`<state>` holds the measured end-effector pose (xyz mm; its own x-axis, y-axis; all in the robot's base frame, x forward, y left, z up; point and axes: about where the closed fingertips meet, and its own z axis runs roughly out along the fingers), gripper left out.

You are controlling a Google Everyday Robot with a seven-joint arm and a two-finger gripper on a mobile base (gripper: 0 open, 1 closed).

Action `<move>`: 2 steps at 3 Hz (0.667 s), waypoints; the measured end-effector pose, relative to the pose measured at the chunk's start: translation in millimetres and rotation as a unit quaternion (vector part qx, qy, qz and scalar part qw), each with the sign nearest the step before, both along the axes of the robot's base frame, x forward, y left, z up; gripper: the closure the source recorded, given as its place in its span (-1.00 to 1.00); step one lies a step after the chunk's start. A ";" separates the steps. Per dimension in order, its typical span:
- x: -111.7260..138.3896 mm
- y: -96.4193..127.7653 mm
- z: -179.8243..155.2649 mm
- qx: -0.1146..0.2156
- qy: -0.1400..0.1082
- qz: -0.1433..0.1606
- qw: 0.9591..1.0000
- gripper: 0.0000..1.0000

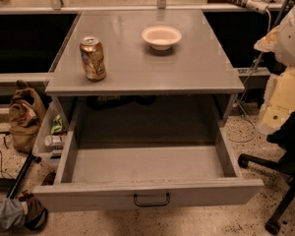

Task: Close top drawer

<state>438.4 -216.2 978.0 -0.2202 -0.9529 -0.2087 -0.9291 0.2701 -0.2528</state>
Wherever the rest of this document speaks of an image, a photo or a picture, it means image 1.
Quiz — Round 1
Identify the blue jeans leg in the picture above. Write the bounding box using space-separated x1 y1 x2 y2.
0 199 26 232

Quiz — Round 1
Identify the dark shoe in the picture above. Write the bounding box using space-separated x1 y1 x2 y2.
19 192 48 231

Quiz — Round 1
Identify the crushed orange soda can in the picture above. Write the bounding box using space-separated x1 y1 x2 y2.
80 36 106 81

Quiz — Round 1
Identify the clear plastic storage bin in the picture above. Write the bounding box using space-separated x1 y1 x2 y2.
32 102 66 169

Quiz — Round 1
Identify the grey top drawer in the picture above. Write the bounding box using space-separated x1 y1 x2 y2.
32 97 265 213

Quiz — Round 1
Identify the green snack packet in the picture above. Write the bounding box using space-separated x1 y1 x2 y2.
50 115 66 135

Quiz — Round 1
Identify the thin grey cable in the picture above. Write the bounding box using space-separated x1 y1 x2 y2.
227 9 273 144

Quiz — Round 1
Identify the black drawer handle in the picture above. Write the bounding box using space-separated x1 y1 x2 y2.
133 193 171 207

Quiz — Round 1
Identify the brown canvas bag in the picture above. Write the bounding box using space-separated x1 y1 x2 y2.
9 80 48 153

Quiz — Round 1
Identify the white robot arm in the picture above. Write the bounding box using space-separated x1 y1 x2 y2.
274 5 295 67

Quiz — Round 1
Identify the black tripod leg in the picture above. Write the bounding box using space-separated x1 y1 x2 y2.
7 153 35 199

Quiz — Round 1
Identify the grey cabinet desk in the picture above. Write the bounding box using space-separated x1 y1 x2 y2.
46 10 244 125

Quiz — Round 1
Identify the silver can in bin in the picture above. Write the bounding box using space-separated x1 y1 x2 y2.
44 135 66 148

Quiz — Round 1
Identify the white paper bowl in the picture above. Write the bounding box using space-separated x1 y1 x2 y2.
142 26 182 51

